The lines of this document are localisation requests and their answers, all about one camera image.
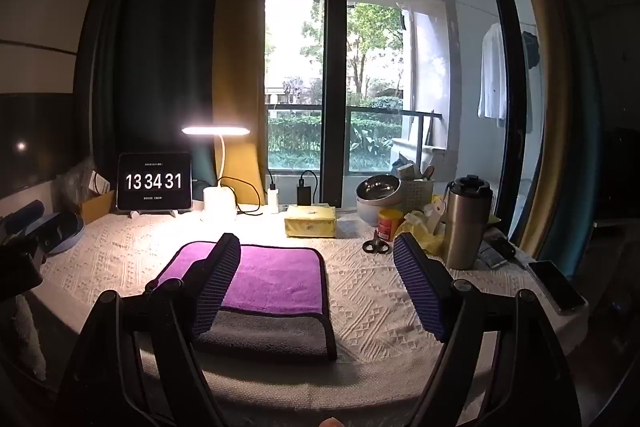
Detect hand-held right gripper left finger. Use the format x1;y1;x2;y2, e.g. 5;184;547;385
55;233;242;427

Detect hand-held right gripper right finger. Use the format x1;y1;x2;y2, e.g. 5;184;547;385
393;233;583;427

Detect purple and grey towel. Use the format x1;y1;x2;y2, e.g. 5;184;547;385
149;243;339;361

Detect white textured tablecloth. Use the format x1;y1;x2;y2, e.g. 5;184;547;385
30;206;591;413

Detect yellow plastic bag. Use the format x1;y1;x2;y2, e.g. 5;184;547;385
396;194;502;258

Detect orange jar with yellow lid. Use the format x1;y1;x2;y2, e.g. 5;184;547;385
377;208;405;242

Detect steel tumbler with black lid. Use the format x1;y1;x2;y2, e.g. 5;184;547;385
442;175;495;271

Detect white desk lamp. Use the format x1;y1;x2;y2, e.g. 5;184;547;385
181;123;251;223

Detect white fluffy cloth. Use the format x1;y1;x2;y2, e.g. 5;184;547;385
9;294;49;383

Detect cardboard box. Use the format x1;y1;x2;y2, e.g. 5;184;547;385
79;189;116;226

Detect black remote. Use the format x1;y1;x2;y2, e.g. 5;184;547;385
492;234;517;261

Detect white perforated basket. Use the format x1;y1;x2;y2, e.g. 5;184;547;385
397;178;435;214

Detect white pot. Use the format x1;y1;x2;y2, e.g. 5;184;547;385
355;198;401;228

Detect white charger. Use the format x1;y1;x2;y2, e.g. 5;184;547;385
265;167;281;214

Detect clear plastic bag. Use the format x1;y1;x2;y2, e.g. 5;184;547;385
55;156;114;208

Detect yellow tissue pack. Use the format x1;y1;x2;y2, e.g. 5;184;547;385
284;204;339;239

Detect steel bowl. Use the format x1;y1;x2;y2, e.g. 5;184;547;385
355;175;403;208

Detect white tablet stand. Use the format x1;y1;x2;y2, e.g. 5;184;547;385
128;206;180;220

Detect tablet with clock display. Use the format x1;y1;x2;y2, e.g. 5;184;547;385
116;152;194;211

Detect black power bank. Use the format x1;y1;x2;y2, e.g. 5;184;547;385
296;170;320;208

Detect smartphone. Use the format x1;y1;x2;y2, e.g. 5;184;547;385
527;259;587;316

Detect balcony railing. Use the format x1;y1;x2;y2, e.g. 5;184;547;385
265;103;444;172

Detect yellow and teal curtain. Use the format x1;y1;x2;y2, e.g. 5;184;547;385
500;0;617;279

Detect white hanging shirt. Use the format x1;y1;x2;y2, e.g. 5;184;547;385
477;22;511;128

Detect dark green curtain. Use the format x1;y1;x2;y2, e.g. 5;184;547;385
75;0;232;188

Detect dark hanging garment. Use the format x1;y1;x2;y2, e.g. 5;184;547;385
520;30;540;69

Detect black-handled scissors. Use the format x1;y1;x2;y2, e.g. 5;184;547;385
362;229;392;256

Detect black cable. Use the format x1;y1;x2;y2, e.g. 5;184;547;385
219;177;264;216

